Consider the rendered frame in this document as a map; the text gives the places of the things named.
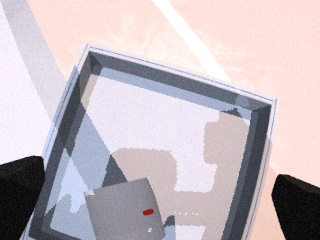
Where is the grey cylinder with two slots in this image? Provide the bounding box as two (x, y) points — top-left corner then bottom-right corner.
(84, 176), (165, 240)

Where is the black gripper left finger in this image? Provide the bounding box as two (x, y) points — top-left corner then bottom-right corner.
(0, 155), (45, 240)

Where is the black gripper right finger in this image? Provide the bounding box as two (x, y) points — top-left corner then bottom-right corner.
(272, 173), (320, 240)

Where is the clear square tray with grey walls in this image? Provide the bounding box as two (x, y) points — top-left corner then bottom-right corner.
(20, 43), (280, 240)

